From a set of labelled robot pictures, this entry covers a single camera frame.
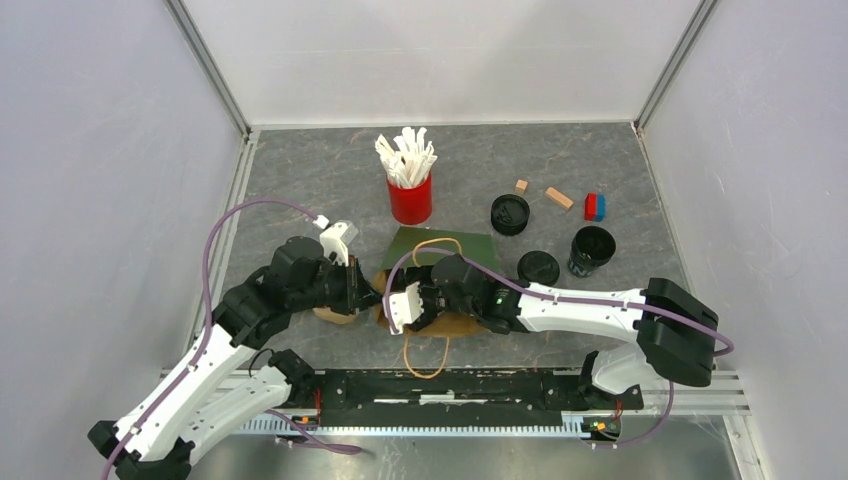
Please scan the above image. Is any green paper bag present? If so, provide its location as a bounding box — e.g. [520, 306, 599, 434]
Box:
[370, 227, 503, 380]

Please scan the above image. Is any white wrapped stirrer bundle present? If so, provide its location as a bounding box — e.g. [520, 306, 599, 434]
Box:
[374, 127, 438, 189]

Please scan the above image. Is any red cup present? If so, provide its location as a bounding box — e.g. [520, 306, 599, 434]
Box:
[386, 174, 433, 225]

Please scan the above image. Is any long wooden block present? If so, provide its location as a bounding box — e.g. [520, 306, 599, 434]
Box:
[545, 187, 574, 210]

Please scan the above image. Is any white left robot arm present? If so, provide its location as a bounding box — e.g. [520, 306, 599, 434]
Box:
[88, 223, 379, 479]

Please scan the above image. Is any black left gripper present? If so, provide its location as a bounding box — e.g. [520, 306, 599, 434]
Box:
[290, 253, 385, 315]

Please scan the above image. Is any black coffee lid stack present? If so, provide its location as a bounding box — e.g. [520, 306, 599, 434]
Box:
[490, 194, 530, 236]

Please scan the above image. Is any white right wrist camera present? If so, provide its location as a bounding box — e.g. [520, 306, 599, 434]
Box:
[384, 282, 424, 335]

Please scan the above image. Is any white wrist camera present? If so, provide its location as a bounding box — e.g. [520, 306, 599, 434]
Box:
[313, 215, 359, 267]
[384, 282, 424, 335]

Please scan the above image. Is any red and blue block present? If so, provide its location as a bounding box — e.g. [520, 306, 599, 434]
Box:
[584, 192, 606, 222]

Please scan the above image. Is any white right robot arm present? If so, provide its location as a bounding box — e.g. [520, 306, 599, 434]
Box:
[383, 254, 731, 408]

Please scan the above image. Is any brown cardboard cup carrier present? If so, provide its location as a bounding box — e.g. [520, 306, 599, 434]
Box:
[312, 307, 359, 325]

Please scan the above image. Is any small wooden cube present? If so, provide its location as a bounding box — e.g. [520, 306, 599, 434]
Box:
[515, 179, 528, 196]

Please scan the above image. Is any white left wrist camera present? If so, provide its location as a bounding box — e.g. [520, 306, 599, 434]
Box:
[313, 215, 359, 267]

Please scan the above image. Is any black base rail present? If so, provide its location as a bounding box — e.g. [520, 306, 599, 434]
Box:
[262, 368, 642, 437]

